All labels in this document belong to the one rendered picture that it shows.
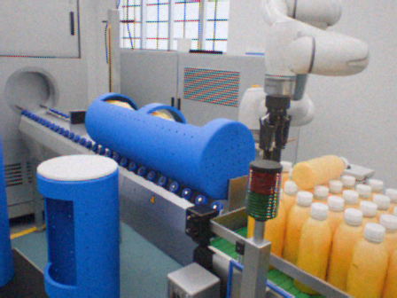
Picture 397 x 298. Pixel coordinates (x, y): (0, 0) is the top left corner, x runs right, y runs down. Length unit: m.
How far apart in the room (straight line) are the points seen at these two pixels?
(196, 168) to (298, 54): 0.47
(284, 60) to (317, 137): 3.22
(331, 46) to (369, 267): 0.58
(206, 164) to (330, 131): 3.09
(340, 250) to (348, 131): 3.25
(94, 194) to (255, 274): 0.71
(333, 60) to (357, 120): 3.01
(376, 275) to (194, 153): 0.63
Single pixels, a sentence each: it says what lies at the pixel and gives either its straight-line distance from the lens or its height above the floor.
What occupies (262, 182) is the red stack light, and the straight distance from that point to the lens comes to 0.66.
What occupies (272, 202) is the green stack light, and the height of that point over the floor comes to 1.19.
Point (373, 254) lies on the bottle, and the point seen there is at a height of 1.07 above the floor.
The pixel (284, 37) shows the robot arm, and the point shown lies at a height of 1.50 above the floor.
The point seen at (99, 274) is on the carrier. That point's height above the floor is 0.66.
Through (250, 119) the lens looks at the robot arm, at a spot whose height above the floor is 1.12.
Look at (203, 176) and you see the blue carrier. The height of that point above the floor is 1.06.
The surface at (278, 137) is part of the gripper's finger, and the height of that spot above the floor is 1.21.
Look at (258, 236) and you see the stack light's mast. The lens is 0.73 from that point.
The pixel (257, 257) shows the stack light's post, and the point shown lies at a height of 1.08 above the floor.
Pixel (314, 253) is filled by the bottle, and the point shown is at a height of 1.01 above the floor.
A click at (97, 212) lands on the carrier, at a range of 1.32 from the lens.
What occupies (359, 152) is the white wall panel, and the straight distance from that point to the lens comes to 4.11.
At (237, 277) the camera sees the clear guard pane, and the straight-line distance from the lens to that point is 0.97.
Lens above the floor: 1.45
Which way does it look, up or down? 15 degrees down
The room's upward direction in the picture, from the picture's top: 3 degrees clockwise
